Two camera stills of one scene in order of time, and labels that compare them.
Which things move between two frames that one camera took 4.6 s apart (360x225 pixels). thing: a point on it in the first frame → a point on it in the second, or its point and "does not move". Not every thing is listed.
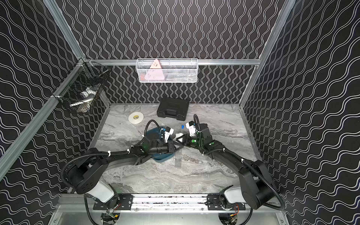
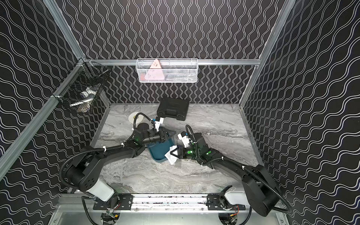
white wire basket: (173, 70) does not move
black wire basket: (79, 92) does not move
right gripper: (185, 138) → (181, 152)
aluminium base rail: (170, 203) does not move
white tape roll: (136, 117) does not move
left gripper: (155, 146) → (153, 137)
